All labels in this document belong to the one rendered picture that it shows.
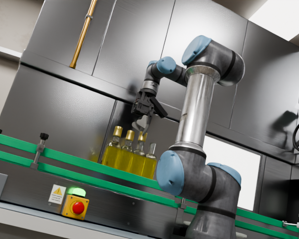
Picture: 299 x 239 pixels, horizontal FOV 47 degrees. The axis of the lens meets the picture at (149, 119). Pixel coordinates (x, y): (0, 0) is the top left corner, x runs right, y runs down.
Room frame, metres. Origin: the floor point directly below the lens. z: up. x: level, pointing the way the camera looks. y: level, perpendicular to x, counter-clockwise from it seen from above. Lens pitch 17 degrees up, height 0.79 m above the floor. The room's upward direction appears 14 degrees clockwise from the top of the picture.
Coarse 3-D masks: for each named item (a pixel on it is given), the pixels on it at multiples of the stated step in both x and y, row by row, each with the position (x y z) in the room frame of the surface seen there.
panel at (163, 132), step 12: (120, 108) 1.57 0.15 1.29; (120, 120) 1.57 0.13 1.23; (132, 120) 1.59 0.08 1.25; (156, 120) 1.64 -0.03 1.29; (168, 120) 1.66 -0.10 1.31; (108, 132) 1.57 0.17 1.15; (156, 132) 1.64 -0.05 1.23; (168, 132) 1.66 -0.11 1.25; (120, 144) 1.58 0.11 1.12; (132, 144) 1.60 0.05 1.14; (144, 144) 1.63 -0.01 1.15; (156, 144) 1.65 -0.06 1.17; (168, 144) 1.67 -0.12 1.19; (228, 144) 1.79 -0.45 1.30; (156, 156) 1.65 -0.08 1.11; (156, 168) 1.66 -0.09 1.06; (156, 180) 1.66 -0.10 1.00
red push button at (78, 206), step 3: (75, 204) 1.16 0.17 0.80; (78, 204) 1.17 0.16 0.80; (81, 204) 1.17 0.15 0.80; (72, 207) 1.17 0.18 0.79; (75, 207) 1.16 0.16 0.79; (78, 207) 1.17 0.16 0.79; (81, 207) 1.17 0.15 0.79; (75, 210) 1.17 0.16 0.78; (78, 210) 1.17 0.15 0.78; (81, 210) 1.17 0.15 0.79; (75, 213) 1.17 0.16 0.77; (78, 213) 1.17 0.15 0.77
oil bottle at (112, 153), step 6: (108, 144) 1.44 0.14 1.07; (114, 144) 1.42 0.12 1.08; (108, 150) 1.42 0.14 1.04; (114, 150) 1.43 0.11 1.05; (120, 150) 1.43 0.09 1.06; (108, 156) 1.42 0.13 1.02; (114, 156) 1.43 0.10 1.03; (102, 162) 1.45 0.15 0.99; (108, 162) 1.42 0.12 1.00; (114, 162) 1.43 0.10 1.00
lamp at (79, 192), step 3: (75, 189) 1.21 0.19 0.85; (78, 189) 1.21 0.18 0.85; (81, 189) 1.22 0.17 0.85; (75, 192) 1.21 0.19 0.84; (78, 192) 1.21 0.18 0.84; (81, 192) 1.21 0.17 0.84; (84, 192) 1.22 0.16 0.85; (75, 195) 1.21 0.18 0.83; (78, 195) 1.21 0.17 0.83; (81, 195) 1.21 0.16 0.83; (84, 195) 1.23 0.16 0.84
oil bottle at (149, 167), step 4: (148, 156) 1.48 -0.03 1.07; (152, 156) 1.49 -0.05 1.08; (148, 160) 1.48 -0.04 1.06; (152, 160) 1.49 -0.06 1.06; (156, 160) 1.49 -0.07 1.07; (144, 164) 1.48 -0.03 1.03; (148, 164) 1.48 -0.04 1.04; (152, 164) 1.49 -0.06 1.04; (144, 168) 1.48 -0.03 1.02; (148, 168) 1.48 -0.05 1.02; (152, 168) 1.49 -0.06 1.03; (144, 172) 1.48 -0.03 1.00; (148, 172) 1.49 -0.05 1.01; (152, 172) 1.49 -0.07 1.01; (144, 176) 1.48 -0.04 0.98; (148, 176) 1.49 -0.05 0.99; (152, 176) 1.49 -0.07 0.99
